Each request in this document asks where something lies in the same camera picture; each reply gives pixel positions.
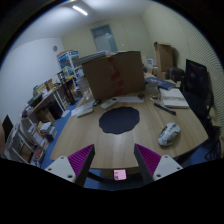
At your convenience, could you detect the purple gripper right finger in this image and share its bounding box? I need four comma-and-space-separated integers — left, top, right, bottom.
134, 144, 182, 184

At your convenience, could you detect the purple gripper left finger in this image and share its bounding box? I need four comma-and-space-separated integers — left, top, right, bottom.
46, 144, 95, 186

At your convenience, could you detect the white grey computer mouse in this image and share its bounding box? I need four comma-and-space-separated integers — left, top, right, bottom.
158, 123, 180, 146

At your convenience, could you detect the dark round mouse pad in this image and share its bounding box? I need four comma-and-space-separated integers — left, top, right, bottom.
99, 107, 140, 135

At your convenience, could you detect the pink sticky note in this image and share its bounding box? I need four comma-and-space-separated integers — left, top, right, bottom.
114, 169, 127, 181

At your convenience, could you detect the white low bookshelf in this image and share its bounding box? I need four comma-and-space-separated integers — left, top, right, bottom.
3, 116, 57, 167

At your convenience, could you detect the white keyboard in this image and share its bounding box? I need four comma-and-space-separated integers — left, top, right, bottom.
77, 107, 93, 118

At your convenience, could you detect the black marker pen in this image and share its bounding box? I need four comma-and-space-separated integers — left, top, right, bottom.
154, 102, 176, 115

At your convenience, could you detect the wooden shelf desk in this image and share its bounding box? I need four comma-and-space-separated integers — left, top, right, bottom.
23, 79, 77, 124

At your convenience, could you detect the open white book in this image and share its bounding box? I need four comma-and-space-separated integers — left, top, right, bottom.
160, 88, 189, 108

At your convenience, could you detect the small black round object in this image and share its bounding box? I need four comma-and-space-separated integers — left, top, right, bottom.
138, 93, 145, 99

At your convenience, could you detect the white paper sheet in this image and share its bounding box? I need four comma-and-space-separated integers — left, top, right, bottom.
117, 96, 144, 103

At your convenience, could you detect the white remote control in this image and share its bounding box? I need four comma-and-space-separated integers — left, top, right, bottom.
100, 97, 118, 109

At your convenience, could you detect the blue book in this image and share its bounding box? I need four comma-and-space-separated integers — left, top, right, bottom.
145, 77, 176, 90

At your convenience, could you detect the black computer monitor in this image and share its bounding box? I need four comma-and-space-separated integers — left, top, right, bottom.
184, 58, 210, 99

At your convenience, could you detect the white blue display shelf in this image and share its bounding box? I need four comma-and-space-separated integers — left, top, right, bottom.
57, 50, 83, 78

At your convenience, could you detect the large brown cardboard box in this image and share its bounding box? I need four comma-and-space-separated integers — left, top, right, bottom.
82, 51, 145, 100

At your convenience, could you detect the tall cardboard box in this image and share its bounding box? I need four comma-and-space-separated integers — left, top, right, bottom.
154, 42, 173, 72

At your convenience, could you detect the grey door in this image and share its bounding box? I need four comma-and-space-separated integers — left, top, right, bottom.
91, 24, 117, 52

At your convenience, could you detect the ceiling light tube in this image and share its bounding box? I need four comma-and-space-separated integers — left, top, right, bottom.
72, 6, 88, 16

